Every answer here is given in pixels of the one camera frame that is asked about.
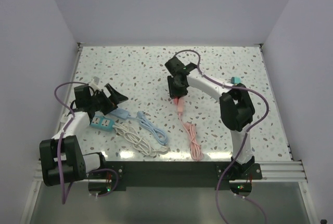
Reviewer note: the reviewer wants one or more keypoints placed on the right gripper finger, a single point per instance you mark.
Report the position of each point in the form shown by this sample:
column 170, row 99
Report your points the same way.
column 183, row 93
column 172, row 93

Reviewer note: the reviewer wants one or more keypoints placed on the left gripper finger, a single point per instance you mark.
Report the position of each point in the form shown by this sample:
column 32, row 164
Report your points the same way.
column 115, row 94
column 114, row 102

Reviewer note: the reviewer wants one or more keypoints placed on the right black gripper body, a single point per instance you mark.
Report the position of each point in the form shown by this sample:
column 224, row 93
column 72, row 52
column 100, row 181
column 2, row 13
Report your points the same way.
column 173, row 83

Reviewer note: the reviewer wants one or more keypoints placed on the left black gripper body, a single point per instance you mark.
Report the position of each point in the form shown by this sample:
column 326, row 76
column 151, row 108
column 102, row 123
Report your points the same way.
column 101, row 102

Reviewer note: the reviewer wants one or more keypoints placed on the pink power strip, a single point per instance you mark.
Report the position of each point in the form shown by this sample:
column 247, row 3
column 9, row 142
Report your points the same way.
column 180, row 106

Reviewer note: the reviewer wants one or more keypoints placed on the blue power strip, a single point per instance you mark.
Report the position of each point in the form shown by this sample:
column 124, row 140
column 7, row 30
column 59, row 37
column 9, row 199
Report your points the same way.
column 120, row 113

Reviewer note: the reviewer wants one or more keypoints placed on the teal power strip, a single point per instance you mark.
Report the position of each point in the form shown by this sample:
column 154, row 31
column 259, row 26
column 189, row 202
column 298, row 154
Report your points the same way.
column 102, row 123

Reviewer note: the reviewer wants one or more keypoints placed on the light blue plug adapter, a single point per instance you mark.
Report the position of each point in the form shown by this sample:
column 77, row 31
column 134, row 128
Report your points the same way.
column 235, row 80

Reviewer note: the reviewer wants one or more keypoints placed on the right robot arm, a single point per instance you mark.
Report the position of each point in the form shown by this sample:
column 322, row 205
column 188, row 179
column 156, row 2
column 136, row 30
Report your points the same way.
column 236, row 109

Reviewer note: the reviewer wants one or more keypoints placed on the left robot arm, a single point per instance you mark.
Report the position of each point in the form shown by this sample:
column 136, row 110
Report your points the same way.
column 61, row 157

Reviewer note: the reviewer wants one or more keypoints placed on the red pink plug adapter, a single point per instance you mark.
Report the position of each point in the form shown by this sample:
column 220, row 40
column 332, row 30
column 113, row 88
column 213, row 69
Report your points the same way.
column 176, row 100

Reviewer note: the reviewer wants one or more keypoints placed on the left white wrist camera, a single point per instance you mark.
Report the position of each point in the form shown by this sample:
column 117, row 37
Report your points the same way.
column 94, row 84

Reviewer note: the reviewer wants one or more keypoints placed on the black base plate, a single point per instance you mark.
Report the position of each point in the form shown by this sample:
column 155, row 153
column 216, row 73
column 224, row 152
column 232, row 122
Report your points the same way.
column 121, row 175

